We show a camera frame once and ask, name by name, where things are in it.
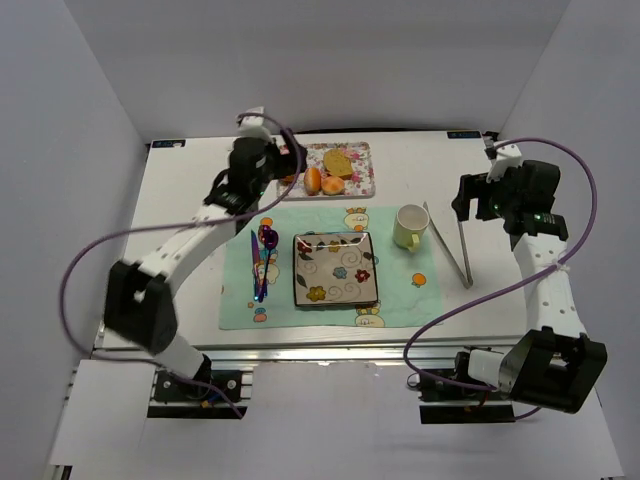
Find metal tongs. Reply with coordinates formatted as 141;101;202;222
422;201;475;289

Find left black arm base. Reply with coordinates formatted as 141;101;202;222
147;369;252;420

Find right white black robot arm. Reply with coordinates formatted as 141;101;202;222
452;160;607;414

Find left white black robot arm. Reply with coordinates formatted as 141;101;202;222
103;130;307;392

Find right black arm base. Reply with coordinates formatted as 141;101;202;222
406;347;516;425

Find yellow bread slice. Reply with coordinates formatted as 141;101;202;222
323;148;353;180

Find orange round bun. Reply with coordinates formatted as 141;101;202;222
303;167;322;196

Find floral serving tray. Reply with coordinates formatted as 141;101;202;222
286;142;376;201

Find yellow green mug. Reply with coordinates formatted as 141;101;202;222
392;204;431;253

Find iridescent purple spoon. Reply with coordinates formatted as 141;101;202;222
258;226;279;302

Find iridescent purple knife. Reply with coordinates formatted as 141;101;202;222
250;231;262;301

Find mint green placemat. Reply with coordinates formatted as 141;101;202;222
219;206;443;330

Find square floral plate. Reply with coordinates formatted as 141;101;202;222
292;231;379;308

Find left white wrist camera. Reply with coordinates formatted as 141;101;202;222
236;106;275;143

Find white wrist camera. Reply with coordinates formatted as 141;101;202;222
485;144;522;183
236;106;275;143

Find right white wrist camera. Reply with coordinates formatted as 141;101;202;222
485;144;522;183

